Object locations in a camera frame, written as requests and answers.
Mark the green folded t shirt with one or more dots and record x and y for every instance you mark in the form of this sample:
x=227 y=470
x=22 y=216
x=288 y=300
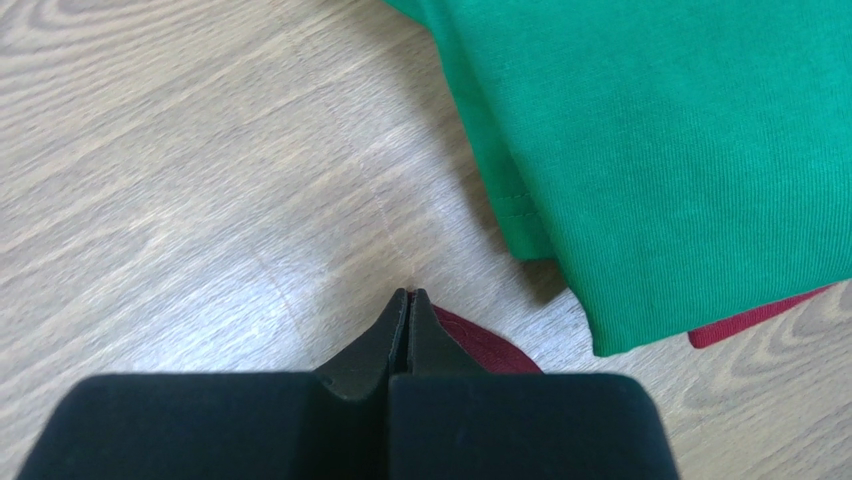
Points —
x=682 y=161

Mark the maroon t shirt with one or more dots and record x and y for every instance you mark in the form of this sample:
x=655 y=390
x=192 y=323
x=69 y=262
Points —
x=489 y=346

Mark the red folded t shirt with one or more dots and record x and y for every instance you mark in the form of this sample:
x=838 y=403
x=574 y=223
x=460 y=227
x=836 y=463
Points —
x=718 y=331

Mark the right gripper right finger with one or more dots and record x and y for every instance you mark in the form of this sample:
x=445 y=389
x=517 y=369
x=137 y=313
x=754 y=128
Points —
x=449 y=418

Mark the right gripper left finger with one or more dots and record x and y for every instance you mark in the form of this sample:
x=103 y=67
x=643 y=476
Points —
x=327 y=423

